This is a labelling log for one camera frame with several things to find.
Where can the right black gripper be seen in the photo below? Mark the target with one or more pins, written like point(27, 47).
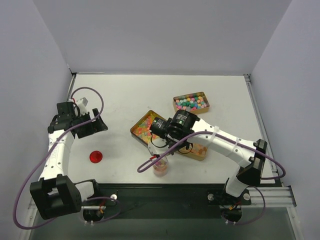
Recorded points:
point(169, 142)

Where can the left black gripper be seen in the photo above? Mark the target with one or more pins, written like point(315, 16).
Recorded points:
point(85, 125)

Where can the red round jar lid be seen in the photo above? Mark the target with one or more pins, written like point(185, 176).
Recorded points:
point(95, 157)

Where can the clear glass jar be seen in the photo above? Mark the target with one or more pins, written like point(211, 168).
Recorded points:
point(160, 168)

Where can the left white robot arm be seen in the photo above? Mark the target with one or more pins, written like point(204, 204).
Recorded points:
point(54, 193)

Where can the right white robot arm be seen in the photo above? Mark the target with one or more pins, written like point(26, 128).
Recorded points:
point(186, 129)

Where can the gold square candy tin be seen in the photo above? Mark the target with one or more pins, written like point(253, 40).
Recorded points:
point(196, 151)

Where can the dark square candy tin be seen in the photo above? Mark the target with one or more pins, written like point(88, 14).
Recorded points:
point(141, 130)

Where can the gold rectangular candy tin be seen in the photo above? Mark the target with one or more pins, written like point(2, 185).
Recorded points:
point(196, 103)

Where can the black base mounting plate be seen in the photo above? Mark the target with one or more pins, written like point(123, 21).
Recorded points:
point(163, 201)

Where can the aluminium frame rail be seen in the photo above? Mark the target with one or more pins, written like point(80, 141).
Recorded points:
point(274, 197)

